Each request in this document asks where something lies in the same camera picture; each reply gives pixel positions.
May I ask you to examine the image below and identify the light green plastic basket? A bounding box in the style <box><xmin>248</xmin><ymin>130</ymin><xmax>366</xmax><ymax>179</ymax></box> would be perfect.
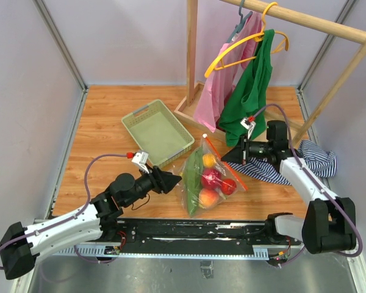
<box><xmin>121</xmin><ymin>99</ymin><xmax>195</xmax><ymax>167</ymax></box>

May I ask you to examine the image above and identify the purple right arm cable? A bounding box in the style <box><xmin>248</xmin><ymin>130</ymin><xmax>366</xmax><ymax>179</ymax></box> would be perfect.
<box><xmin>252</xmin><ymin>103</ymin><xmax>363</xmax><ymax>256</ymax></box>

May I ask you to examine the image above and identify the green tank top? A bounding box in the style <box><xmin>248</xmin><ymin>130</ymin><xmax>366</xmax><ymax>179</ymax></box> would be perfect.
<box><xmin>218</xmin><ymin>29</ymin><xmax>275</xmax><ymax>147</ymax></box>

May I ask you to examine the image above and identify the fake peach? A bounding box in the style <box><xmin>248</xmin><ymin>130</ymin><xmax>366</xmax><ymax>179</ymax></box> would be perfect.
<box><xmin>199</xmin><ymin>188</ymin><xmax>220</xmax><ymax>209</ymax></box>

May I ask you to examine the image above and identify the grey-blue clothes hanger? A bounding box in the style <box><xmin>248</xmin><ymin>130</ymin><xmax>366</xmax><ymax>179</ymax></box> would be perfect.
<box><xmin>226</xmin><ymin>0</ymin><xmax>253</xmax><ymax>43</ymax></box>

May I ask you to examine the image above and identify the fake green leafy vegetable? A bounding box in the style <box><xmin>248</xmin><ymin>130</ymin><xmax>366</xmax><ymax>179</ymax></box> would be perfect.
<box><xmin>183</xmin><ymin>146</ymin><xmax>204</xmax><ymax>217</ymax></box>

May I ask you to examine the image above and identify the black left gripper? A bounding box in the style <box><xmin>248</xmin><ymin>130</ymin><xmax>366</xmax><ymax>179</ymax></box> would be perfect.
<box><xmin>123</xmin><ymin>163</ymin><xmax>182</xmax><ymax>208</ymax></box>

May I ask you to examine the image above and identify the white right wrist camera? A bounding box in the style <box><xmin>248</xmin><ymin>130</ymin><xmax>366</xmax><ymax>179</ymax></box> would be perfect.
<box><xmin>240</xmin><ymin>116</ymin><xmax>256</xmax><ymax>137</ymax></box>

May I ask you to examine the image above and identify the fake strawberry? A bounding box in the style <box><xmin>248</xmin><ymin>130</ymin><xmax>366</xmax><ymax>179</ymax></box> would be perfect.
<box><xmin>221</xmin><ymin>178</ymin><xmax>237</xmax><ymax>196</ymax></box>

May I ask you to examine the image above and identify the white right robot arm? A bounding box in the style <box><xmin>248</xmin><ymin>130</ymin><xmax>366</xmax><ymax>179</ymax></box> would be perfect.
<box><xmin>221</xmin><ymin>118</ymin><xmax>362</xmax><ymax>256</ymax></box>

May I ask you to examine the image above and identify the clear zip top bag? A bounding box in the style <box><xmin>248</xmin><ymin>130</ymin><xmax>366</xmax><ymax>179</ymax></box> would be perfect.
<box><xmin>172</xmin><ymin>134</ymin><xmax>248</xmax><ymax>217</ymax></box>

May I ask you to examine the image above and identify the wooden clothes rack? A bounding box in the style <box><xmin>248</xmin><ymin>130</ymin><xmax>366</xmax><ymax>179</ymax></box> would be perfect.
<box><xmin>174</xmin><ymin>1</ymin><xmax>366</xmax><ymax>145</ymax></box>

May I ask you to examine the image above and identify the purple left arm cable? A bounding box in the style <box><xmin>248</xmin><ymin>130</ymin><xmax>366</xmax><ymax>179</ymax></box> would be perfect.
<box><xmin>0</xmin><ymin>151</ymin><xmax>135</xmax><ymax>271</ymax></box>

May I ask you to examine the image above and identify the pink shirt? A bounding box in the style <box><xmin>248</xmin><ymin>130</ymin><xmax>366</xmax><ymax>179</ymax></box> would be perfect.
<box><xmin>193</xmin><ymin>12</ymin><xmax>262</xmax><ymax>132</ymax></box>

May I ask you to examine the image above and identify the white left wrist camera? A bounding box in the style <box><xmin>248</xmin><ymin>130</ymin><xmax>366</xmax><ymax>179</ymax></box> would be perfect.
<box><xmin>131</xmin><ymin>150</ymin><xmax>149</xmax><ymax>173</ymax></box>

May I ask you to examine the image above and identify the yellow clothes hanger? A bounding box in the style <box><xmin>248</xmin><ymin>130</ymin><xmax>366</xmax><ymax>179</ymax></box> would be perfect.
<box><xmin>204</xmin><ymin>2</ymin><xmax>290</xmax><ymax>79</ymax></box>

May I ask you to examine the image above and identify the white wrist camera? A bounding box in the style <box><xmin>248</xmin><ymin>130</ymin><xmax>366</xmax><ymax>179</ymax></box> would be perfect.
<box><xmin>131</xmin><ymin>150</ymin><xmax>149</xmax><ymax>173</ymax></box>
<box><xmin>240</xmin><ymin>116</ymin><xmax>256</xmax><ymax>137</ymax></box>

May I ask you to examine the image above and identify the blue striped cloth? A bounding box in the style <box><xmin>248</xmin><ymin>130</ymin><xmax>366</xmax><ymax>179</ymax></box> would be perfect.
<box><xmin>228</xmin><ymin>140</ymin><xmax>339</xmax><ymax>186</ymax></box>

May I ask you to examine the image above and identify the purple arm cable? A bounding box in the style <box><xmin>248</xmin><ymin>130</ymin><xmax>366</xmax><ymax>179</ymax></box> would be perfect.
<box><xmin>0</xmin><ymin>151</ymin><xmax>135</xmax><ymax>271</ymax></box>
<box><xmin>252</xmin><ymin>103</ymin><xmax>363</xmax><ymax>256</ymax></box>

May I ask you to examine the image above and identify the fake yellow orange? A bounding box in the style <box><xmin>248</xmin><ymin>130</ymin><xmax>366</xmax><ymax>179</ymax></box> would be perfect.
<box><xmin>202</xmin><ymin>153</ymin><xmax>217</xmax><ymax>168</ymax></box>

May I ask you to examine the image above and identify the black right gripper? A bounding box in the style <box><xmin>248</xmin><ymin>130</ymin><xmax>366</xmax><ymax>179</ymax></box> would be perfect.
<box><xmin>221</xmin><ymin>134</ymin><xmax>272</xmax><ymax>165</ymax></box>

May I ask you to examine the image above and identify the fake red apple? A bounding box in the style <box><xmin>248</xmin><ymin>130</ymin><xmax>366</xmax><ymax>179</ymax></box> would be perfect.
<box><xmin>201</xmin><ymin>168</ymin><xmax>222</xmax><ymax>190</ymax></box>

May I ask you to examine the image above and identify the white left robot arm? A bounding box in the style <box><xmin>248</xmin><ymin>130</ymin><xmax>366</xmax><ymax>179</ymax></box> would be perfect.
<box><xmin>0</xmin><ymin>166</ymin><xmax>182</xmax><ymax>280</ymax></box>

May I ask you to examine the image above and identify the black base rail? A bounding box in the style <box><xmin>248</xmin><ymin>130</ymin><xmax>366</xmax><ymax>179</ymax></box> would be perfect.
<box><xmin>56</xmin><ymin>218</ymin><xmax>301</xmax><ymax>261</ymax></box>

